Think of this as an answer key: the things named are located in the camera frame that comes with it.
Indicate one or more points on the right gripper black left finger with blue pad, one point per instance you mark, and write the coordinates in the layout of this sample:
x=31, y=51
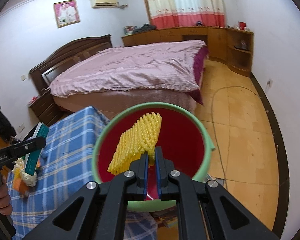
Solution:
x=96, y=211

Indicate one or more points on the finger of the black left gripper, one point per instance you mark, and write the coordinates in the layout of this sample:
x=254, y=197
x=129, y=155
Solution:
x=13, y=152

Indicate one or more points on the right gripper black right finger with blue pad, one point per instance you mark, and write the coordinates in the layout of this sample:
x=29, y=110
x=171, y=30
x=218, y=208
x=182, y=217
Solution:
x=206, y=210

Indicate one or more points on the teal white box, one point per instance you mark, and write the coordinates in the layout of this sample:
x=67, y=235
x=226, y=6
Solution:
x=31, y=159

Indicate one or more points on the white paper ball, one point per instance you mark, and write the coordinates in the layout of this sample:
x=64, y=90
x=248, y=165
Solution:
x=19, y=172

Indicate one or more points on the yellow foam fruit net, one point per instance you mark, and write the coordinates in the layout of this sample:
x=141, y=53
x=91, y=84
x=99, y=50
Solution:
x=141, y=138

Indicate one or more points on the person's left hand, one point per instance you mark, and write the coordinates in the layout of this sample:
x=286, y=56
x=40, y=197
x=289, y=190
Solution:
x=5, y=199

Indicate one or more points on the black jacket hanging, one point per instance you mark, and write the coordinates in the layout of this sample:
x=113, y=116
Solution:
x=7, y=131

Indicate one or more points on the red bin green rim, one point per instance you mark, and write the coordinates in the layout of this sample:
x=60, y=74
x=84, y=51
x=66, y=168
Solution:
x=183, y=140

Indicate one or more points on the dark wooden nightstand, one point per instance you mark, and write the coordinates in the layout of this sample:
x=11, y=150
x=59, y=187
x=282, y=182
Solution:
x=45, y=109

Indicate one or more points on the blue plaid table cloth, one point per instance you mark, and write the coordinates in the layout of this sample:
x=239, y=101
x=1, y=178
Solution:
x=65, y=166

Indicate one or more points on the dark wooden headboard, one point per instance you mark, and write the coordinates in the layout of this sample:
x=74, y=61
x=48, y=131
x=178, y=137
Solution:
x=65, y=57

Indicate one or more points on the brown bed base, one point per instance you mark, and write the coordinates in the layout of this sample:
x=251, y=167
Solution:
x=111, y=103

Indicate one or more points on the pink bed quilt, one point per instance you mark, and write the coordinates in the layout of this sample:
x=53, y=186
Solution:
x=176, y=66

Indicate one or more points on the framed wedding photo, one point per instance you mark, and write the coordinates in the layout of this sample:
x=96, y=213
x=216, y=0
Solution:
x=66, y=13

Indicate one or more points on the wooden corner shelf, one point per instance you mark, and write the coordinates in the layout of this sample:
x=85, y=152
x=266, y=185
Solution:
x=240, y=51

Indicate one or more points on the floral red white curtain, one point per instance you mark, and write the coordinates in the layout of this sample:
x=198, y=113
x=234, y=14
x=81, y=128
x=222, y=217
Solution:
x=186, y=13

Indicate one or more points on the wall air conditioner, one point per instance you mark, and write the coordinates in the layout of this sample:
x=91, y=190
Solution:
x=107, y=4

